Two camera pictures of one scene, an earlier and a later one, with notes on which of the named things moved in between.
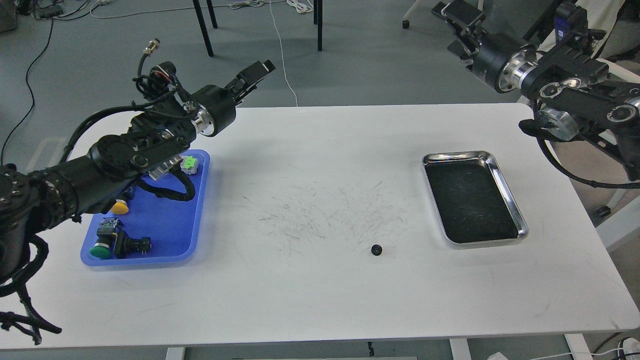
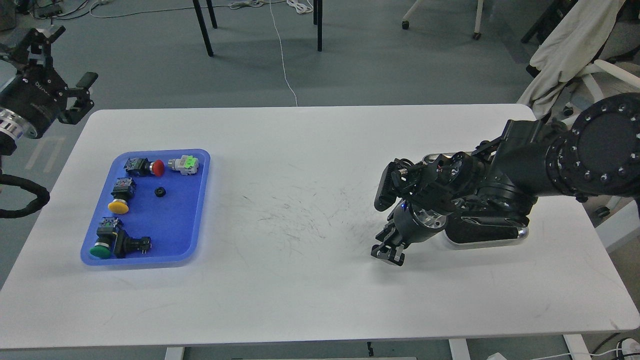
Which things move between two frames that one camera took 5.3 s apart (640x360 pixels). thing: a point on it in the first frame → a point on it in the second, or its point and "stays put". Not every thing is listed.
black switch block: (125, 246) stays put
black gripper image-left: (217, 107) → (38, 94)
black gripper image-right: (505, 63) → (409, 230)
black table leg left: (202, 24) stays put
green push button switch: (106, 234) stays put
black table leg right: (318, 21) stays put
